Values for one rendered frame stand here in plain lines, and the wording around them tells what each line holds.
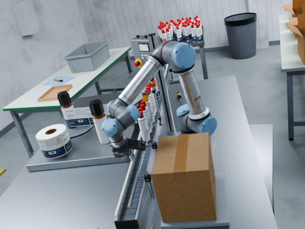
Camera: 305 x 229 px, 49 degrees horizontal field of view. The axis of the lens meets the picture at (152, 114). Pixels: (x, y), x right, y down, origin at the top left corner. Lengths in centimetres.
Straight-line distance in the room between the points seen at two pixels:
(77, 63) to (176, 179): 303
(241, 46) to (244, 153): 414
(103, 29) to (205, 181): 615
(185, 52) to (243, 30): 431
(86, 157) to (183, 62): 92
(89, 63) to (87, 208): 260
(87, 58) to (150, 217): 281
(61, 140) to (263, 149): 124
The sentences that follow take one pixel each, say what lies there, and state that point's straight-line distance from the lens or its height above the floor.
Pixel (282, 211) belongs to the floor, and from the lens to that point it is 282.
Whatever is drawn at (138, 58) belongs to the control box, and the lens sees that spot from 215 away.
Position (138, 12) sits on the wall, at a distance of 693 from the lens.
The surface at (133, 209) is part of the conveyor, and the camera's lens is 164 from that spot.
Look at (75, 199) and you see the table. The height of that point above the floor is 83.
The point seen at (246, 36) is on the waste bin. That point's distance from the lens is 593.
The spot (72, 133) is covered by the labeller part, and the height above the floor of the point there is 89.
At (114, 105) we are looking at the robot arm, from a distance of 167.
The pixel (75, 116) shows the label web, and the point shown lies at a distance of 248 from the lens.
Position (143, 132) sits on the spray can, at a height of 95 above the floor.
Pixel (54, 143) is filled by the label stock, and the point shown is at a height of 98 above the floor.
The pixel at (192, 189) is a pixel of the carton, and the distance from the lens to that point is 143.
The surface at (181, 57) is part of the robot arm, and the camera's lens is 159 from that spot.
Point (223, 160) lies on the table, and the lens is 192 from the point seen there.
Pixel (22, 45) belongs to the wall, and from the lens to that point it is 588.
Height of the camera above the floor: 192
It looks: 25 degrees down
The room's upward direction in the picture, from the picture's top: 13 degrees counter-clockwise
